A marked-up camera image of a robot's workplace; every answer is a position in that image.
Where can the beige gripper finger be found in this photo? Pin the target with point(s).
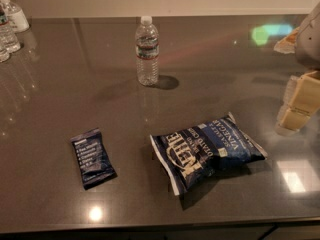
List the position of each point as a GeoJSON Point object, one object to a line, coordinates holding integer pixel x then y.
{"type": "Point", "coordinates": [306, 99]}
{"type": "Point", "coordinates": [280, 129]}

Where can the dark blue snack bar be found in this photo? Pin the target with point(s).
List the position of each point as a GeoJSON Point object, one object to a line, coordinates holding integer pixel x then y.
{"type": "Point", "coordinates": [93, 161]}

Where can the clear plastic water bottle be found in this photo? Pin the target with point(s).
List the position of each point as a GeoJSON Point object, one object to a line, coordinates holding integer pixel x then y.
{"type": "Point", "coordinates": [147, 52]}

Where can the white hand sanitizer pump bottle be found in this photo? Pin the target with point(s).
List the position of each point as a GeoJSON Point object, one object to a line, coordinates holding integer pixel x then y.
{"type": "Point", "coordinates": [15, 15]}

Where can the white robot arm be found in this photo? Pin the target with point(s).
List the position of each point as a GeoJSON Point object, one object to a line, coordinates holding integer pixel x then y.
{"type": "Point", "coordinates": [305, 40]}

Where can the clear bottle at left edge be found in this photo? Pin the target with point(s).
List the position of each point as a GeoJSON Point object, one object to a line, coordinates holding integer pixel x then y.
{"type": "Point", "coordinates": [4, 54]}

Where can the blue kettle chip bag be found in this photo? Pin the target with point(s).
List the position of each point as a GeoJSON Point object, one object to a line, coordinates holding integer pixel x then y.
{"type": "Point", "coordinates": [192, 154]}

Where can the clear water bottle at left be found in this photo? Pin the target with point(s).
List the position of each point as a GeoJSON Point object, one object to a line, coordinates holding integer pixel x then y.
{"type": "Point", "coordinates": [7, 36]}

